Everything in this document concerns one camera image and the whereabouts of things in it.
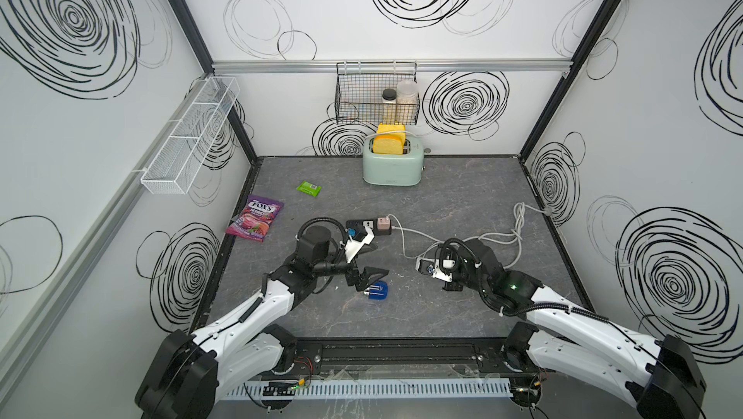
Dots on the rear yellow toast slice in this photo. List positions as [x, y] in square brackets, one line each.
[391, 132]

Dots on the white slotted cable duct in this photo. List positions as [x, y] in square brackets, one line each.
[424, 388]

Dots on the green snack packet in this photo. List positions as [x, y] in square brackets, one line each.
[309, 188]

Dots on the dark lid spice jar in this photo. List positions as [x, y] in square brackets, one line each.
[389, 104]

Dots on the blue electric shaver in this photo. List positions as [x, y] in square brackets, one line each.
[377, 291]

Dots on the purple candy bag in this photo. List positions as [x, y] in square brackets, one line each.
[255, 220]

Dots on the front yellow toast slice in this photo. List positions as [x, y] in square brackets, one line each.
[389, 144]

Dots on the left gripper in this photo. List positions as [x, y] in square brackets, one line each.
[360, 281]

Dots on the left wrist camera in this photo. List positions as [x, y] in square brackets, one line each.
[354, 247]

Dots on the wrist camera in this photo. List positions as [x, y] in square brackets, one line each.
[445, 270]
[354, 247]

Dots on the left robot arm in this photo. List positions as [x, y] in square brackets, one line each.
[191, 372]

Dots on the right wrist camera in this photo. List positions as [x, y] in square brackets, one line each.
[445, 270]

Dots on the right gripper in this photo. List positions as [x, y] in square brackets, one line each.
[451, 286]

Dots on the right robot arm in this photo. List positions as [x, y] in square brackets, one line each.
[660, 378]

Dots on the black power strip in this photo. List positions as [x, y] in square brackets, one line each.
[357, 227]

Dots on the white mesh wall shelf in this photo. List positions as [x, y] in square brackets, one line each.
[177, 163]

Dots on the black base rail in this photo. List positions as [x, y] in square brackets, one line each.
[406, 352]

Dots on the pink USB charger adapter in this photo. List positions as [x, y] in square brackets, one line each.
[383, 226]

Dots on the white lid spice jar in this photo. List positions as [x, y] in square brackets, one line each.
[407, 102]

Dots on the yellow toast slice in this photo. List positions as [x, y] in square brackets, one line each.
[391, 132]
[389, 144]

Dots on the mint green toaster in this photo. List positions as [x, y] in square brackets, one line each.
[405, 170]

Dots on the black wire wall basket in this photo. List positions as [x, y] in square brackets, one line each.
[359, 87]

